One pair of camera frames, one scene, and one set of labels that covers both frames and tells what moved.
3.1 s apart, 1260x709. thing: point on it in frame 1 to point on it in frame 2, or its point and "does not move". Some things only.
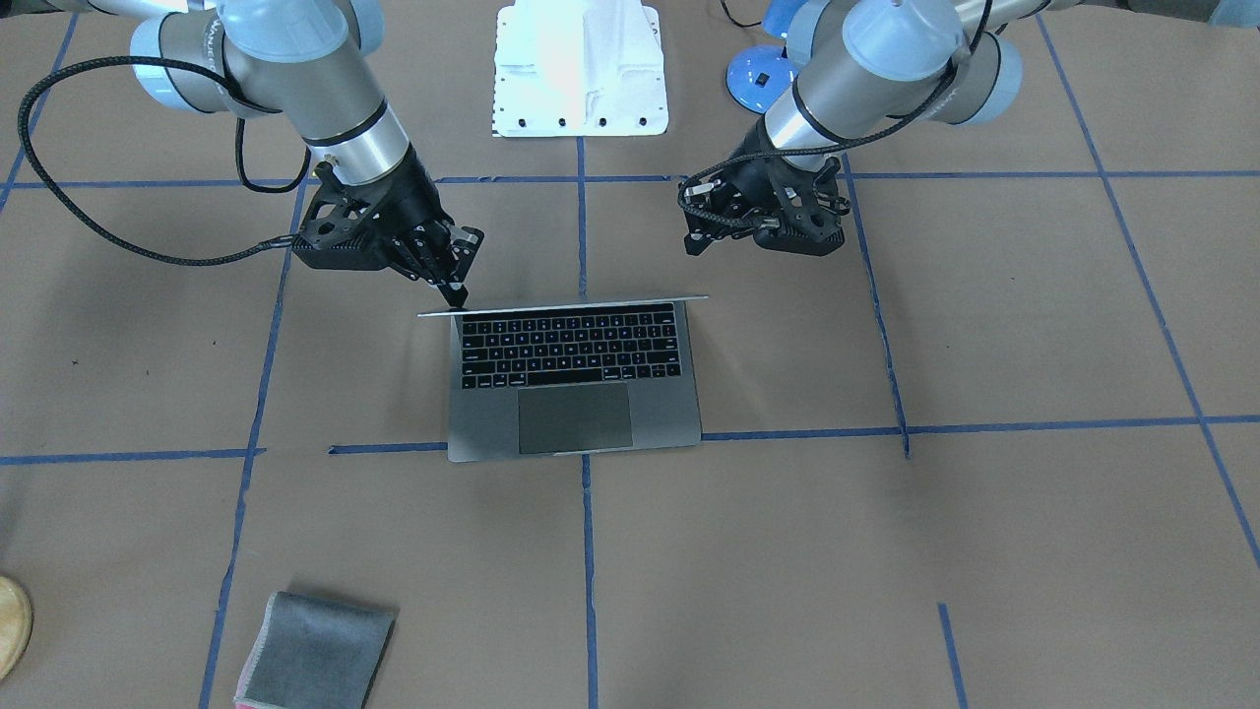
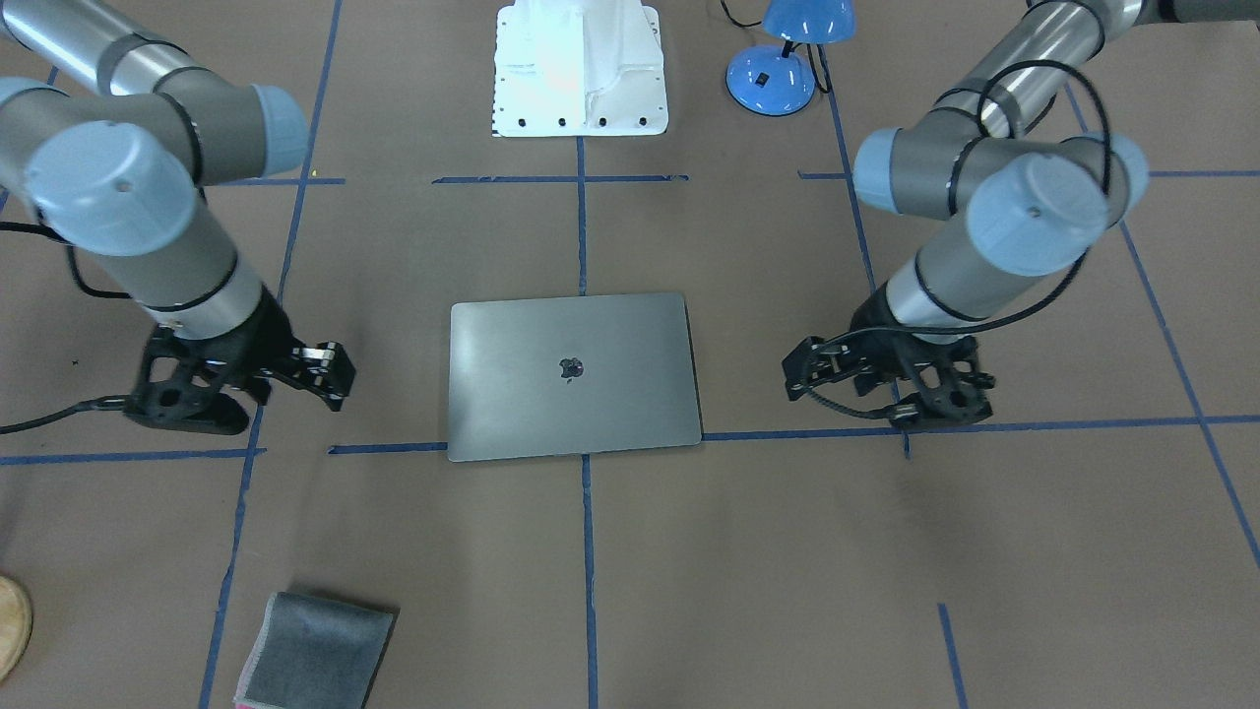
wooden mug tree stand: (17, 618) does not move
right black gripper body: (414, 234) to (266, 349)
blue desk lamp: (758, 73) does not move
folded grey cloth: (315, 654) does not move
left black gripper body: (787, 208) to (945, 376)
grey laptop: (567, 378) does not move
